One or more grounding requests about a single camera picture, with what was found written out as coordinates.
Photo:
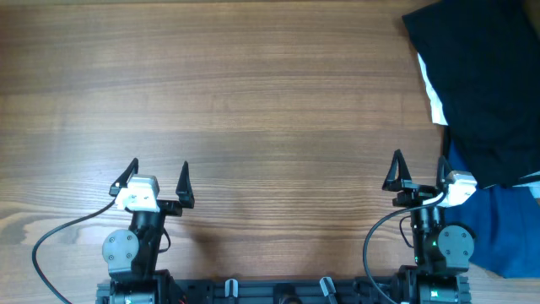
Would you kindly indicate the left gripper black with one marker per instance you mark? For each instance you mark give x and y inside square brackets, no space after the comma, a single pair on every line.
[175,207]

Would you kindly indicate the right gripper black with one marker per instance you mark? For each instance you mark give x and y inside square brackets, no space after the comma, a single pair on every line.
[418,187]

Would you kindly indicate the black shorts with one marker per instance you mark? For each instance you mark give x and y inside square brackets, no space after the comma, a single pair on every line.
[482,59]

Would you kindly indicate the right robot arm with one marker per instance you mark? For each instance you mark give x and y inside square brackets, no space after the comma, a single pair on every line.
[441,251]

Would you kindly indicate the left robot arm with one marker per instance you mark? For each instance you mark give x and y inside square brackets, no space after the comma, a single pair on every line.
[132,253]

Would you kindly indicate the white shirt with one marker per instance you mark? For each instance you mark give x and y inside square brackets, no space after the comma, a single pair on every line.
[436,108]

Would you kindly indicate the blue cloth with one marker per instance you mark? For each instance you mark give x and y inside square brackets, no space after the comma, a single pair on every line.
[503,216]

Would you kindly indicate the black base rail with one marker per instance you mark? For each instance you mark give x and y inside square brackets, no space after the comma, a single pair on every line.
[358,291]

